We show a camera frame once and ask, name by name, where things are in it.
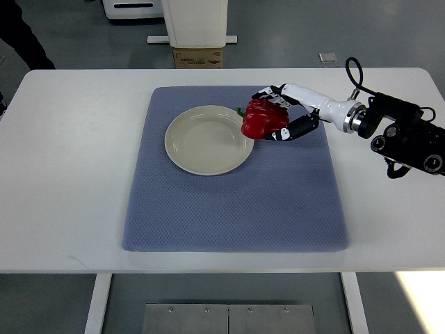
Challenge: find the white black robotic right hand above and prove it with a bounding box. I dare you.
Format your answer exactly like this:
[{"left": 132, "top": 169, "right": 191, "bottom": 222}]
[{"left": 252, "top": 83, "right": 366, "bottom": 141}]

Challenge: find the red bell pepper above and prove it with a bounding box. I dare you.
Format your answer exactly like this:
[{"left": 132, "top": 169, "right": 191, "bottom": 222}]
[{"left": 236, "top": 99, "right": 290, "bottom": 140}]

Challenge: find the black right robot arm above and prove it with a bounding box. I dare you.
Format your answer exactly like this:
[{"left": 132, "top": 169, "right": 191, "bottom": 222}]
[{"left": 356, "top": 93, "right": 444, "bottom": 179}]

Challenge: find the small grey floor plate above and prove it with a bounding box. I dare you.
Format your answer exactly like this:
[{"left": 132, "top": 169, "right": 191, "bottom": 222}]
[{"left": 318, "top": 52, "right": 338, "bottom": 64}]

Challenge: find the cream round plate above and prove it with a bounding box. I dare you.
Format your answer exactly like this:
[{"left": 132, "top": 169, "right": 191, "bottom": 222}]
[{"left": 164, "top": 105, "right": 254, "bottom": 176}]

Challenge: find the blue textured mat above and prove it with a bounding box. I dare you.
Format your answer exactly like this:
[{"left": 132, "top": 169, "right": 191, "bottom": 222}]
[{"left": 122, "top": 86, "right": 349, "bottom": 253}]

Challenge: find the brown cardboard box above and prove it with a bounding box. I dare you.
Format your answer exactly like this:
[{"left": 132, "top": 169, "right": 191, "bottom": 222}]
[{"left": 172, "top": 48, "right": 223, "bottom": 69}]

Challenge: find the white right table leg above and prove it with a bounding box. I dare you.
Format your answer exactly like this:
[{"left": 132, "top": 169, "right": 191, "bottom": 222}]
[{"left": 341, "top": 272, "right": 369, "bottom": 334}]

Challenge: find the white table leg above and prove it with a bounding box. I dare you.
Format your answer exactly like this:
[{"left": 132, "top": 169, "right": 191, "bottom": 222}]
[
  {"left": 84, "top": 273, "right": 112, "bottom": 334},
  {"left": 341, "top": 272, "right": 369, "bottom": 334}
]

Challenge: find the white cabinet with slot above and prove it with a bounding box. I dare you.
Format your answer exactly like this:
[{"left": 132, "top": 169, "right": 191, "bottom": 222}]
[{"left": 102, "top": 0, "right": 163, "bottom": 19}]

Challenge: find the white left table leg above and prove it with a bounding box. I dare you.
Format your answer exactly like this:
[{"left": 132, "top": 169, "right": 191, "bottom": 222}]
[{"left": 84, "top": 273, "right": 112, "bottom": 334}]

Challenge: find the person in black clothing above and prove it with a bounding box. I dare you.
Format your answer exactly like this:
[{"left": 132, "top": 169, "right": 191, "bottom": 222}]
[{"left": 1, "top": 1, "right": 56, "bottom": 70}]

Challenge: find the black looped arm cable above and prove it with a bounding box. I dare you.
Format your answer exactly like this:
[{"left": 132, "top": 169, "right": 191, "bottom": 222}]
[{"left": 344, "top": 56, "right": 437, "bottom": 121}]

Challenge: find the white pedestal column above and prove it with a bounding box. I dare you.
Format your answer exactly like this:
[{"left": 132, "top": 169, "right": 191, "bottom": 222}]
[{"left": 147, "top": 0, "right": 238, "bottom": 48}]

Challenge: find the metal base plate with screws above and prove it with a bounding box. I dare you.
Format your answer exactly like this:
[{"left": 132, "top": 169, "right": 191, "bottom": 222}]
[{"left": 142, "top": 303, "right": 316, "bottom": 333}]

